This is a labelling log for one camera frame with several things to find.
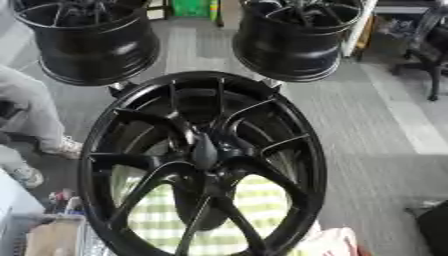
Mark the black spoked wheel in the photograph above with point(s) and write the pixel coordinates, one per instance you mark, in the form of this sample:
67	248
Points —
146	160

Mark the black wheel rim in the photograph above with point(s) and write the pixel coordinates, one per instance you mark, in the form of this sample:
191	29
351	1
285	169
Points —
286	46
93	50

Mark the green box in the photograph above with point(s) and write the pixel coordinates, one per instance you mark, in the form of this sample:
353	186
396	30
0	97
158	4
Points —
191	7

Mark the person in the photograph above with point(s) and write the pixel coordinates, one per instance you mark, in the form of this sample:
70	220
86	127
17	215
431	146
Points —
29	110

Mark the grey plastic crate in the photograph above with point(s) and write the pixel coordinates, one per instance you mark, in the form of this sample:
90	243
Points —
35	233

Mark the black office chair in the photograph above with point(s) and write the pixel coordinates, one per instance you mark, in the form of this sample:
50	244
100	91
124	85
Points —
429	50

